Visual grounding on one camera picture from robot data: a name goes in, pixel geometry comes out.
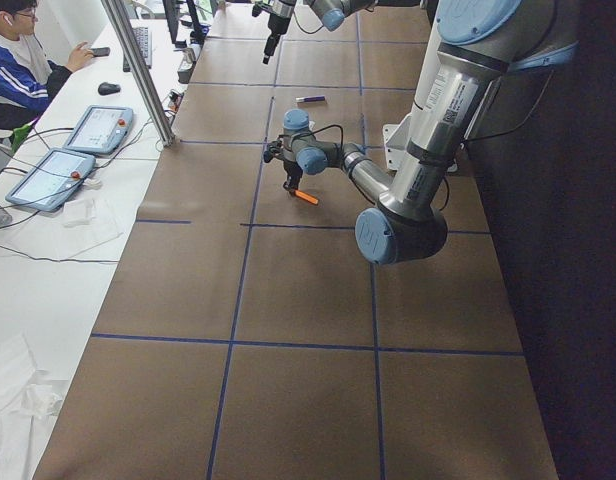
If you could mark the purple highlighter pen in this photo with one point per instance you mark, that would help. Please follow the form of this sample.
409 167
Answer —
310 99

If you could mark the aluminium frame post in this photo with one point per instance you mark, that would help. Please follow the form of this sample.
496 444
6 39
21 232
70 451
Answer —
116 13

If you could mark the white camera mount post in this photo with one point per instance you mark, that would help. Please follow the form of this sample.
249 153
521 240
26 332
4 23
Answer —
397 136

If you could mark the orange highlighter pen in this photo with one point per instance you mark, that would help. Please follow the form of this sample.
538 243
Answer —
305 197

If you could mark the blue teach pendant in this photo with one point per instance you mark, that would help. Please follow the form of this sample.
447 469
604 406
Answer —
52 181
100 130

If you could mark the near blue teach pendant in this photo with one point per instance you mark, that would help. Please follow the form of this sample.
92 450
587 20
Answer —
52 181

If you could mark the far blue teach pendant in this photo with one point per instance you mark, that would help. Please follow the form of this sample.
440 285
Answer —
100 130

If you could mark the crumpled white tissue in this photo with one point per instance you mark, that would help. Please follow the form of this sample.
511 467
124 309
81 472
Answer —
43 399

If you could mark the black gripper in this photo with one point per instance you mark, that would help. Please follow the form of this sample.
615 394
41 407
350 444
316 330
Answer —
292 168
274 24

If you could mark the black smartphone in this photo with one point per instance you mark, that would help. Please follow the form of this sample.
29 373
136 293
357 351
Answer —
100 51

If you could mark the white plastic wrapper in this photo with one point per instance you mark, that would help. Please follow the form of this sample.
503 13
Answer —
78 212

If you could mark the seated person blue jacket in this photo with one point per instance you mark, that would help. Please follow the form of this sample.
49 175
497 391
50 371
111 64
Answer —
29 81

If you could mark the black keyboard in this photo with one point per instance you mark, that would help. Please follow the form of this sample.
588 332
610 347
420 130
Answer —
143 38

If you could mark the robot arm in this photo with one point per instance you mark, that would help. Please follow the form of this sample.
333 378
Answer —
471 46
331 14

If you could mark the black computer mouse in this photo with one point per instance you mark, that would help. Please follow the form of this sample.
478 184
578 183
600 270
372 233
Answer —
106 88

